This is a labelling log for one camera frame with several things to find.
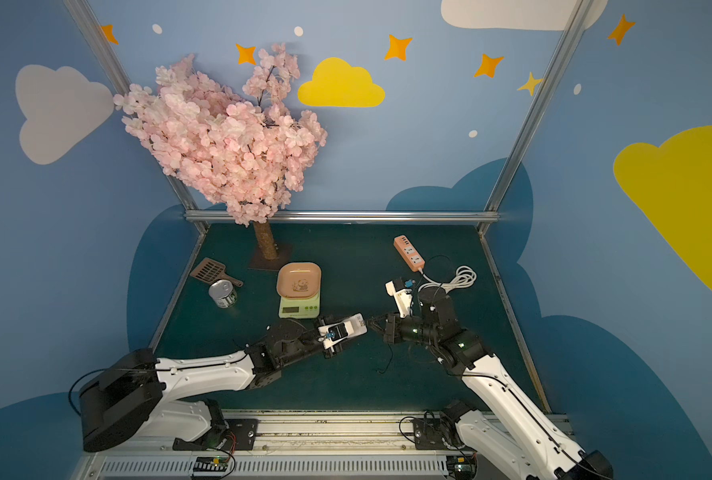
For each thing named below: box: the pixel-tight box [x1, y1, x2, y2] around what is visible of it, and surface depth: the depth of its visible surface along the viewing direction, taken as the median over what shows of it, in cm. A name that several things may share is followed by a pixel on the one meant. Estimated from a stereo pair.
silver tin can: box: [208, 279, 238, 309], surface depth 98 cm
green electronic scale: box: [279, 290, 321, 319], surface depth 98 cm
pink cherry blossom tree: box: [113, 44, 328, 261], surface depth 71 cm
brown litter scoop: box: [190, 257, 243, 287], surface depth 109 cm
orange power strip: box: [393, 234, 425, 272], surface depth 113 cm
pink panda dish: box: [276, 262, 322, 299], surface depth 103 cm
